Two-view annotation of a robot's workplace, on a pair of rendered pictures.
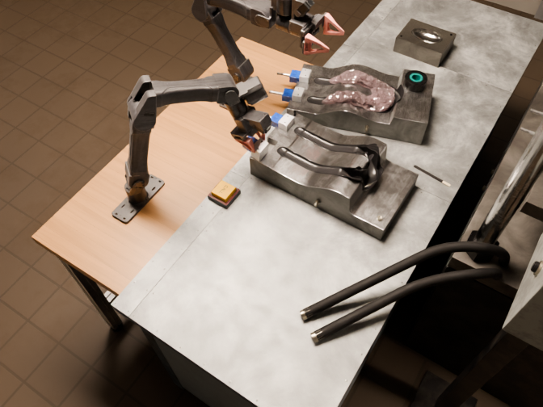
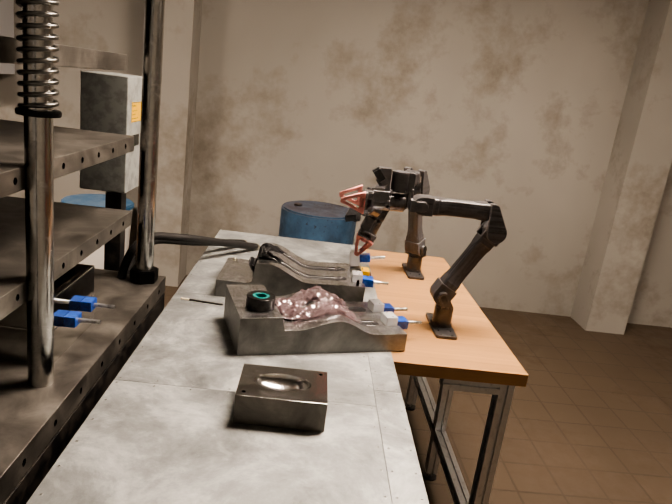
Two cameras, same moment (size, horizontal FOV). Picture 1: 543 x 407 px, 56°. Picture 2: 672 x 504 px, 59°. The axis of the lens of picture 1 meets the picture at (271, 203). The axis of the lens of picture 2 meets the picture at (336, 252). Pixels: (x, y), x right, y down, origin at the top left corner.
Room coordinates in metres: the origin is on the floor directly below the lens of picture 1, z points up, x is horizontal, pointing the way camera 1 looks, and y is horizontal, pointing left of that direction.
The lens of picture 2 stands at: (2.74, -1.35, 1.53)
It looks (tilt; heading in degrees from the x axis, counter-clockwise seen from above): 16 degrees down; 142
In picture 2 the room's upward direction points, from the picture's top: 7 degrees clockwise
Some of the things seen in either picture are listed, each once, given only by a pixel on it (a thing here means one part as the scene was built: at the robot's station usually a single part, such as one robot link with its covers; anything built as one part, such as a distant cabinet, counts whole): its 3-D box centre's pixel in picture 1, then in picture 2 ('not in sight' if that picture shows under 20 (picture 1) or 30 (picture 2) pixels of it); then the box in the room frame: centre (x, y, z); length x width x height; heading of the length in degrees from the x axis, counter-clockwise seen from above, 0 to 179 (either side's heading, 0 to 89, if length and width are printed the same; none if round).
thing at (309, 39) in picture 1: (317, 42); (354, 196); (1.29, -0.16, 1.20); 0.09 x 0.07 x 0.07; 56
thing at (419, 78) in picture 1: (414, 81); (260, 301); (1.41, -0.53, 0.93); 0.08 x 0.08 x 0.04
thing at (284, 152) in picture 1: (331, 153); (298, 261); (1.09, -0.20, 0.92); 0.35 x 0.16 x 0.09; 55
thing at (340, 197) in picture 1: (333, 166); (292, 273); (1.07, -0.21, 0.87); 0.50 x 0.26 x 0.14; 55
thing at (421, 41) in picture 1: (424, 42); (282, 396); (1.74, -0.66, 0.84); 0.20 x 0.15 x 0.07; 55
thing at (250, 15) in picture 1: (234, 10); (457, 217); (1.51, 0.10, 1.17); 0.30 x 0.09 x 0.12; 56
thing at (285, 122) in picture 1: (275, 119); (370, 281); (1.28, -0.02, 0.89); 0.13 x 0.05 x 0.05; 55
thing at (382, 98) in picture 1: (360, 89); (316, 303); (1.41, -0.34, 0.90); 0.26 x 0.18 x 0.08; 72
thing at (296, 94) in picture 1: (285, 94); (388, 309); (1.44, -0.07, 0.86); 0.13 x 0.05 x 0.05; 72
